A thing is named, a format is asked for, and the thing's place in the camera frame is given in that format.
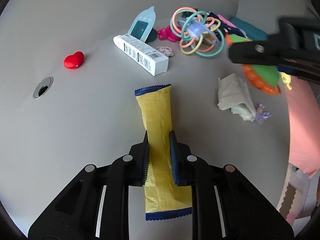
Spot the green orange seahorse toy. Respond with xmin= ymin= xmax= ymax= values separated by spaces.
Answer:
xmin=224 ymin=34 xmax=282 ymax=96

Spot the yellow blue snack wrapper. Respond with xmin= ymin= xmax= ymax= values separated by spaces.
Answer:
xmin=135 ymin=84 xmax=192 ymax=221

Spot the pale scrunchie hair tie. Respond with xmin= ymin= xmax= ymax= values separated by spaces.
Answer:
xmin=156 ymin=45 xmax=174 ymax=58

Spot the teal pillow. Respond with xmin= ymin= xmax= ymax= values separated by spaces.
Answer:
xmin=229 ymin=17 xmax=268 ymax=41

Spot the navy patterned blanket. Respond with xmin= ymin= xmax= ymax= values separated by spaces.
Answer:
xmin=207 ymin=12 xmax=248 ymax=38

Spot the yellow plush duck toy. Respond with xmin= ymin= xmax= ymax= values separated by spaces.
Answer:
xmin=280 ymin=72 xmax=292 ymax=90

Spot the pink folded cloth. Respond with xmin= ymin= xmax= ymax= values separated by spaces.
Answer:
xmin=218 ymin=15 xmax=236 ymax=28

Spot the crumpled white tissue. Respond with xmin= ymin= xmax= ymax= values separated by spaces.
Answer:
xmin=217 ymin=73 xmax=256 ymax=122

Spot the pink bed sheet mattress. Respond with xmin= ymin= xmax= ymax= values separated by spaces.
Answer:
xmin=286 ymin=76 xmax=319 ymax=177

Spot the purple bow hair clip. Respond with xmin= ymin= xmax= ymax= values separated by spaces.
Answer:
xmin=255 ymin=103 xmax=272 ymax=125

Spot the magenta plastic toy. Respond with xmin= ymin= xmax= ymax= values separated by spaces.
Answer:
xmin=157 ymin=26 xmax=180 ymax=42

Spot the white rectangular carton box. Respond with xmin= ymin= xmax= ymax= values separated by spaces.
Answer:
xmin=113 ymin=34 xmax=169 ymax=76

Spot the light blue plastic package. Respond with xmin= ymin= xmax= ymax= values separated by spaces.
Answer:
xmin=127 ymin=6 xmax=156 ymax=42

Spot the foam puzzle floor mat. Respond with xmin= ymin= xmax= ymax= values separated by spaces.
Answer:
xmin=277 ymin=164 xmax=319 ymax=225

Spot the red heart toy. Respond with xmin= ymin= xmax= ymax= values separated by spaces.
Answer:
xmin=63 ymin=51 xmax=85 ymax=69

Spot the colourful ring rattle toy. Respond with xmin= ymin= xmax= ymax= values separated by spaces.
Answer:
xmin=169 ymin=7 xmax=225 ymax=58

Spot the metal desk cable grommet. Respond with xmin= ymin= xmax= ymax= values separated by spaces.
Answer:
xmin=33 ymin=76 xmax=54 ymax=99

